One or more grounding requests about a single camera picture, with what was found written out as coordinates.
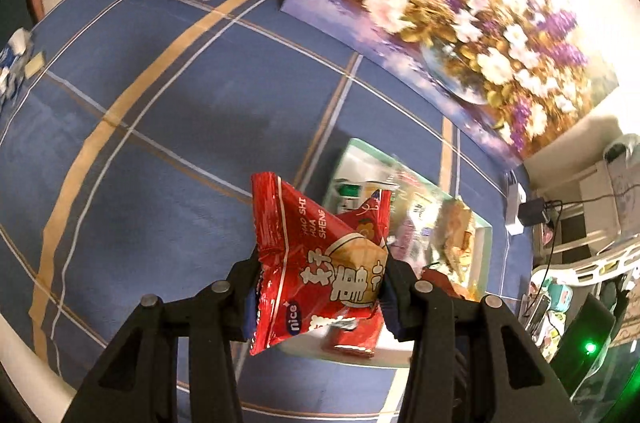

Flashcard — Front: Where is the red gold patterned snack packet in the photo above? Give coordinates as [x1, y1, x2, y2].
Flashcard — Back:
[322, 308, 384, 358]

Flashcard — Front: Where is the orange cracker snack packet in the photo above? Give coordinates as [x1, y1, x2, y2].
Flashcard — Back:
[432, 198, 475, 284]

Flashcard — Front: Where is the small red peanut snack packet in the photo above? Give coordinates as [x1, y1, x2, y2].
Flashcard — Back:
[250, 172, 392, 356]

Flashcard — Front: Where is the green white snack packet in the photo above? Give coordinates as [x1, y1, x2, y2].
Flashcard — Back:
[334, 179, 362, 214]

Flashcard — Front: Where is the clutter pile of items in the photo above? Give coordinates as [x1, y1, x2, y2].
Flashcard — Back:
[518, 278, 574, 362]

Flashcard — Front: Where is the white tray with green rim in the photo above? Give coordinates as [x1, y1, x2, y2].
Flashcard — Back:
[280, 138, 492, 369]

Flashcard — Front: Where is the black power adapter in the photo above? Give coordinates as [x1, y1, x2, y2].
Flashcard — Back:
[518, 198, 549, 227]

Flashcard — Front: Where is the white shelf unit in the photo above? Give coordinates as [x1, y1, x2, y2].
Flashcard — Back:
[530, 135, 639, 287]

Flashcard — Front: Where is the white charger block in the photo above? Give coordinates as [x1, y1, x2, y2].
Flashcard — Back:
[504, 170, 527, 237]

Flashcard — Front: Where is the blue plaid tablecloth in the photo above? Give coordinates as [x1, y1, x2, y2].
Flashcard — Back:
[1, 0, 533, 387]

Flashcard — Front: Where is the blue white small packet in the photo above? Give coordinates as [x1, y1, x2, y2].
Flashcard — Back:
[0, 27, 44, 109]

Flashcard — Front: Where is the floral painting canvas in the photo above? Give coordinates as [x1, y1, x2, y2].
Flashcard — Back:
[282, 0, 617, 165]

